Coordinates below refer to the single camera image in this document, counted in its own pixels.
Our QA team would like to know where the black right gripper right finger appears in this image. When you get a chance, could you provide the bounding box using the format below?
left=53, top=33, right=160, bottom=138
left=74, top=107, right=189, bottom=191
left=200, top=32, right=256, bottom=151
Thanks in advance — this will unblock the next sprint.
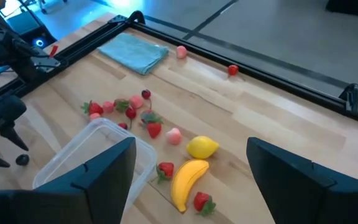
left=246, top=136, right=358, bottom=224

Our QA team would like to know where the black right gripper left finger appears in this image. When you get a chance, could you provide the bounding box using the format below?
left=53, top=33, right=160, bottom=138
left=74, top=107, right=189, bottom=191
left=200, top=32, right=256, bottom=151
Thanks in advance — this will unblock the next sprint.
left=0, top=136, right=137, bottom=224

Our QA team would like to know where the light blue folded cloth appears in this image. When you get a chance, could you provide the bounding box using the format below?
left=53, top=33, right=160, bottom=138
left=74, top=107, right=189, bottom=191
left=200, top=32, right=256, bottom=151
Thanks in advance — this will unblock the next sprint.
left=97, top=32, right=170, bottom=76

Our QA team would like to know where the black frame clamp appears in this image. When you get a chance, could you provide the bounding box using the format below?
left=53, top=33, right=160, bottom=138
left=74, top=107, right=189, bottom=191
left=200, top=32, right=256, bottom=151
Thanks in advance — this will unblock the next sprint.
left=338, top=83, right=358, bottom=114
left=126, top=10, right=146, bottom=26

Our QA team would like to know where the small red tag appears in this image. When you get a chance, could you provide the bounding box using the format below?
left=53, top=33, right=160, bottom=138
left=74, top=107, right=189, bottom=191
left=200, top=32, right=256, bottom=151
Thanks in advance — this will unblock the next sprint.
left=48, top=44, right=60, bottom=58

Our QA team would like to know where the yellow toy banana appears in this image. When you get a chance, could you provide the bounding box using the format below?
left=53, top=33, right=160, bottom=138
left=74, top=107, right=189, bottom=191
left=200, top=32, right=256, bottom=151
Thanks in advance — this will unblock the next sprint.
left=170, top=159, right=210, bottom=213

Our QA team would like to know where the small dark round toy fruit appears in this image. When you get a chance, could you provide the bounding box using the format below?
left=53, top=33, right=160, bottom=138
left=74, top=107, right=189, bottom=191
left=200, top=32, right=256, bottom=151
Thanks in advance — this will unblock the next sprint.
left=15, top=154, right=30, bottom=167

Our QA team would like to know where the black computer with blue light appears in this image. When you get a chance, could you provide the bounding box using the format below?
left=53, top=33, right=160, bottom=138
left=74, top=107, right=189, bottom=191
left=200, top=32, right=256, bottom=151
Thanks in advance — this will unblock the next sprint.
left=4, top=9, right=57, bottom=49

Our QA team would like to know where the yellow toy lemon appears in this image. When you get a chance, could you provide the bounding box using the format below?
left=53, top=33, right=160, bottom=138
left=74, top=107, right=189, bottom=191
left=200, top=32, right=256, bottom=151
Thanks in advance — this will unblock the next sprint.
left=186, top=135, right=220, bottom=160

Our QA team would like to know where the red toy strawberry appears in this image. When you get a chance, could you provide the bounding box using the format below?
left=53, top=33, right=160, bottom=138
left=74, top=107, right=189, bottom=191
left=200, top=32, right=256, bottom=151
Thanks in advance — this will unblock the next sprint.
left=80, top=100, right=104, bottom=116
left=154, top=161, right=175, bottom=184
left=193, top=191, right=217, bottom=217
left=147, top=122, right=163, bottom=139
left=113, top=98, right=131, bottom=113

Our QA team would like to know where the small red toy tomato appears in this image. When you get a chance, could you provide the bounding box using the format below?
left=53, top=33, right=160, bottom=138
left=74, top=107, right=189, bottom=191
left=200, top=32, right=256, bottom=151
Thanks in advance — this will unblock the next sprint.
left=227, top=64, right=240, bottom=77

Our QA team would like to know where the clear plastic tupperware container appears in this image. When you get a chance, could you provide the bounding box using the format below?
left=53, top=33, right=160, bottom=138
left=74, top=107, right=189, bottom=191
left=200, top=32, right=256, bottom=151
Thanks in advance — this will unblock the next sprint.
left=32, top=117, right=158, bottom=215

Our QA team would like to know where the black aluminium table frame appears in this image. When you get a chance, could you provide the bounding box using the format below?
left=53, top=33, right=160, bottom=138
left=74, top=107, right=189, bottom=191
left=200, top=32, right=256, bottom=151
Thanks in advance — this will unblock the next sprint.
left=0, top=11, right=358, bottom=130

